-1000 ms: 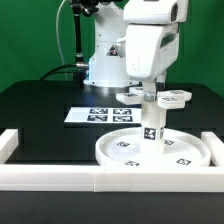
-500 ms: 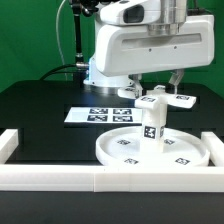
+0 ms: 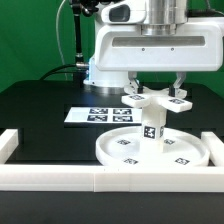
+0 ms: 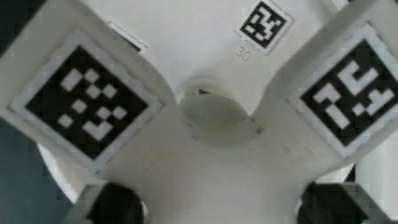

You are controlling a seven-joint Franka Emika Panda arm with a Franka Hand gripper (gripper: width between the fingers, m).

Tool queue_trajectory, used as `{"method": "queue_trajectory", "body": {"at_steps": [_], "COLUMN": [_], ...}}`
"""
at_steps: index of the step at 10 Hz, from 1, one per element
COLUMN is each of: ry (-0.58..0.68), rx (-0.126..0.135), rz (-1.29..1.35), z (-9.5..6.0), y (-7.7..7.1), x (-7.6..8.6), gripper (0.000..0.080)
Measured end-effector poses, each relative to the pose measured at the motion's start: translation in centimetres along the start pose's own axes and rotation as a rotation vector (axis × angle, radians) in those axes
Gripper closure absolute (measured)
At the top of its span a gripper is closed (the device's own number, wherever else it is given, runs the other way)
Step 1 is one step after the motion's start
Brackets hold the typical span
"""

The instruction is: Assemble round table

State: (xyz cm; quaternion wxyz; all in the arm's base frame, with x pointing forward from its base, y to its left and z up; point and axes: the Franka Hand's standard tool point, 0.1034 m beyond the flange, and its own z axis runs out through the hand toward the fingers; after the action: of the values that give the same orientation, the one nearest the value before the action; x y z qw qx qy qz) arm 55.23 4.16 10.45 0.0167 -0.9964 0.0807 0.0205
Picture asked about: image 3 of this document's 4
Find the white front fence bar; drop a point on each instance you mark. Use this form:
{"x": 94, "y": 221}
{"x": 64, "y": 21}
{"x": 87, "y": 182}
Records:
{"x": 106, "y": 179}

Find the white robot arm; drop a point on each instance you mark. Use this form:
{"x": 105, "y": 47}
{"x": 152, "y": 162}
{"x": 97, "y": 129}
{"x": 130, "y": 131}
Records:
{"x": 155, "y": 18}

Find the white fence bar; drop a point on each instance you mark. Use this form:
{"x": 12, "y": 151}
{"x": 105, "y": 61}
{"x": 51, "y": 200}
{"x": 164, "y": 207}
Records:
{"x": 8, "y": 143}
{"x": 106, "y": 179}
{"x": 215, "y": 146}

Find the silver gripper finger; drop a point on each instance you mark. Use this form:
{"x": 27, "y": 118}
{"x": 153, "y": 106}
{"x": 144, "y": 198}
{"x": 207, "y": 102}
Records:
{"x": 136, "y": 87}
{"x": 175, "y": 89}

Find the white marker sheet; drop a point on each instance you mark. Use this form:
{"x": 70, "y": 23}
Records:
{"x": 103, "y": 115}

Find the white right fence bar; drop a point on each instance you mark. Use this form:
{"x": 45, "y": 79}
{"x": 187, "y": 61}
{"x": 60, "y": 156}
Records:
{"x": 215, "y": 146}

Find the white left fence bar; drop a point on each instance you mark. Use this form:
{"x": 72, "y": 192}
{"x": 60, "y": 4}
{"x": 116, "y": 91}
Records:
{"x": 8, "y": 143}

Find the white round table top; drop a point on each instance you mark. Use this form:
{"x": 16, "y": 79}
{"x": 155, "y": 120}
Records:
{"x": 130, "y": 147}

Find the white cross-shaped table base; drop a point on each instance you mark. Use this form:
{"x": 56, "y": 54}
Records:
{"x": 161, "y": 98}

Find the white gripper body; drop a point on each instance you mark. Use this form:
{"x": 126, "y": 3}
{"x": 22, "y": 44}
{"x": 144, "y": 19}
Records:
{"x": 196, "y": 46}

